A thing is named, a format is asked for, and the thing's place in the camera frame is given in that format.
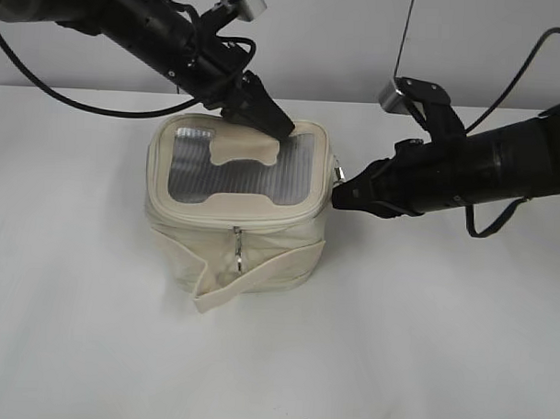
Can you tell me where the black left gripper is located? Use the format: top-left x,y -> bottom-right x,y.
165,26 -> 295,140

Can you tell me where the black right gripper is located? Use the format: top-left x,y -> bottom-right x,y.
331,138 -> 475,218

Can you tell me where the silver zipper pull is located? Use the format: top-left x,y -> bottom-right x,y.
333,155 -> 346,186
234,226 -> 244,275

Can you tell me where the cream fabric zipper bag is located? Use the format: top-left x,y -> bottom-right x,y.
144,114 -> 335,312

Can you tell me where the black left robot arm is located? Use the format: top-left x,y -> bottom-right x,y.
0,0 -> 295,140

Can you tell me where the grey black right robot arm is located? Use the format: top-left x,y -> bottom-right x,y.
332,105 -> 560,219

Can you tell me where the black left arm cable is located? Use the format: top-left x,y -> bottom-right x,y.
0,19 -> 259,124

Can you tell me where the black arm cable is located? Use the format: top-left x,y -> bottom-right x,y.
0,19 -> 259,124
461,23 -> 560,242

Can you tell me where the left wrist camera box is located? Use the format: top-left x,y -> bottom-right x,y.
214,0 -> 267,23

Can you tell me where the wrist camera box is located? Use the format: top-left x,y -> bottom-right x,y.
378,77 -> 466,142
214,0 -> 267,23

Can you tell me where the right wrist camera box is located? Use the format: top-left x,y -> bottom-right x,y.
378,77 -> 466,142

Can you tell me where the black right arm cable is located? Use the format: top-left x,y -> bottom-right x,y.
461,23 -> 560,242

